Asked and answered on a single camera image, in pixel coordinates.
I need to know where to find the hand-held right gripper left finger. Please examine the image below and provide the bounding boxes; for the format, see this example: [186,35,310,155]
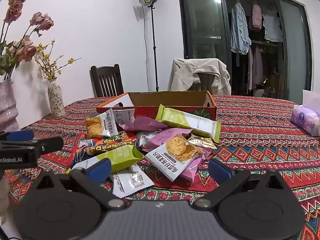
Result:
[32,158,127,210]

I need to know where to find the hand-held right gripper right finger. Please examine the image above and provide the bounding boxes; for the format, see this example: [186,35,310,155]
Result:
[194,159,288,210]

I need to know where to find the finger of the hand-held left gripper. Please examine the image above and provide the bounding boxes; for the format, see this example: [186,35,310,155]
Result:
[0,137,64,155]
[0,130,35,142]

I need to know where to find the green white snack bar packet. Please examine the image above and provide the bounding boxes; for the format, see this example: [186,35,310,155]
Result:
[155,104,222,143]
[66,144,143,174]

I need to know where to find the red black snack packet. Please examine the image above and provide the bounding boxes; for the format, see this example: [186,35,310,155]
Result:
[67,131,138,170]

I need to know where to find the white snack packet label side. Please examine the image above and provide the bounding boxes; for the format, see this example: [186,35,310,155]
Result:
[110,164,154,198]

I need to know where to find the white cracker snack packet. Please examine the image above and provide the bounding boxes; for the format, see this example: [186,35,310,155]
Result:
[85,109,119,140]
[145,134,205,182]

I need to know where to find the orange cardboard box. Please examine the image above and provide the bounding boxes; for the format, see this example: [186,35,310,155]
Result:
[96,91,217,122]

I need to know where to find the pink glitter vase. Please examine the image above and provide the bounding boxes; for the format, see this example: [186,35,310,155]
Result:
[0,79,21,133]

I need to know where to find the gold snack packet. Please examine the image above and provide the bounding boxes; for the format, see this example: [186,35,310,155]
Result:
[187,135,217,150]

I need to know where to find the floral ceramic vase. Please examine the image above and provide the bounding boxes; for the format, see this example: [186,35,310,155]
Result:
[47,77,66,118]

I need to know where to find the white grey printed snack packet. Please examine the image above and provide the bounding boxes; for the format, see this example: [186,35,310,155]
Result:
[112,109,135,130]

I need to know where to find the purple snack packet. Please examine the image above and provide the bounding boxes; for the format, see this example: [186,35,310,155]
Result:
[119,117,168,133]

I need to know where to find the yellow flower branches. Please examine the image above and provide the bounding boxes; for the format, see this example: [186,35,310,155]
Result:
[35,39,82,80]

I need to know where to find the pink flower bouquet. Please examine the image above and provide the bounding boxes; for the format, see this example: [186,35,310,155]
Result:
[0,0,54,80]

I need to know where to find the dark wooden chair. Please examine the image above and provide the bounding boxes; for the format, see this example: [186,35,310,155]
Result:
[90,64,125,98]
[192,72,214,92]

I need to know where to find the purple tissue pack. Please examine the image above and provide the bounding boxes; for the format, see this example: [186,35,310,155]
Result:
[290,105,320,137]

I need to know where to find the beige jacket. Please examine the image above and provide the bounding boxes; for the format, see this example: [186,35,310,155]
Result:
[167,58,232,96]

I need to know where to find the pale pink long garment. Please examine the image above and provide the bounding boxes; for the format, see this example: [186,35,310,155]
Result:
[247,45,264,90]

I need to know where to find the white box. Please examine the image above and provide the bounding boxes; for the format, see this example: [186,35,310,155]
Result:
[302,89,320,108]

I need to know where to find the light blue shirt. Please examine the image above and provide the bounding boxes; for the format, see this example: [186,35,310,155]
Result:
[230,1,252,55]

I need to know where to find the sliding glass door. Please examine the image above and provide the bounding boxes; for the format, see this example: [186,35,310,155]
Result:
[177,0,314,100]

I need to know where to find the white garment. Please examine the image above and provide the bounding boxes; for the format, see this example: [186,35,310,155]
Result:
[262,10,284,42]

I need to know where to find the black light cable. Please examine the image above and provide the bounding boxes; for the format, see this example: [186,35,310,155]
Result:
[142,5,150,92]

